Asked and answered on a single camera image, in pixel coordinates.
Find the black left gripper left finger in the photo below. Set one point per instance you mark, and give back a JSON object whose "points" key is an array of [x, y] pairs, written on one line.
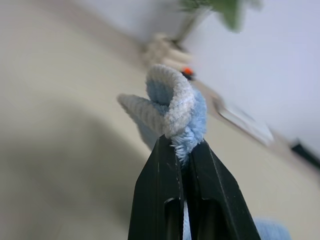
{"points": [[156, 190]]}

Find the green potted plant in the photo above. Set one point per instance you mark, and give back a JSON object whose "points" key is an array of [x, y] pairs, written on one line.
{"points": [[225, 12]]}

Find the small orange black object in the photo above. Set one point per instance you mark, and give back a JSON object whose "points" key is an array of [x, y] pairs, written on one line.
{"points": [[187, 72]]}

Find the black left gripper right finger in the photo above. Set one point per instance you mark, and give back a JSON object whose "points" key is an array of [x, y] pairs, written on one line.
{"points": [[220, 195]]}

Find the dark flat object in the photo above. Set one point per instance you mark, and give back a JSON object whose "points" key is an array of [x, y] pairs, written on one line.
{"points": [[306, 152]]}

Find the beige woven plant pot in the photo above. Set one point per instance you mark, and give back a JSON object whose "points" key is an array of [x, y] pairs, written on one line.
{"points": [[166, 53]]}

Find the white flat tray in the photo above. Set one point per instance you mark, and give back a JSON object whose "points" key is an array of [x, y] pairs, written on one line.
{"points": [[243, 120]]}

